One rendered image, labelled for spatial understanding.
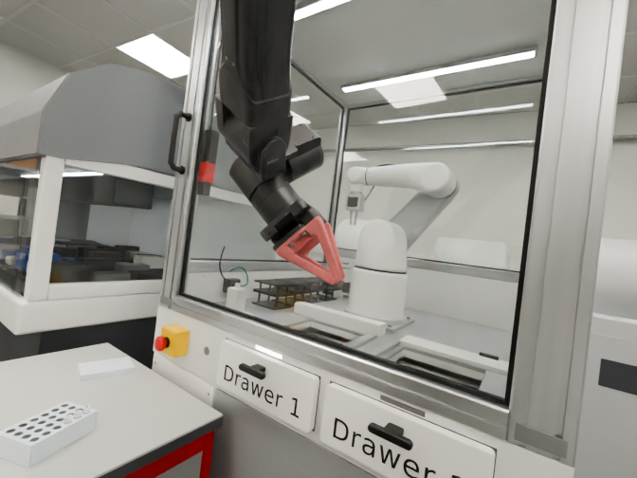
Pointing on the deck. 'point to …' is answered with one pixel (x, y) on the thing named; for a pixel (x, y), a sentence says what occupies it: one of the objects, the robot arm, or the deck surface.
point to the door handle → (175, 140)
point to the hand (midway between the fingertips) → (335, 275)
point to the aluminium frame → (523, 351)
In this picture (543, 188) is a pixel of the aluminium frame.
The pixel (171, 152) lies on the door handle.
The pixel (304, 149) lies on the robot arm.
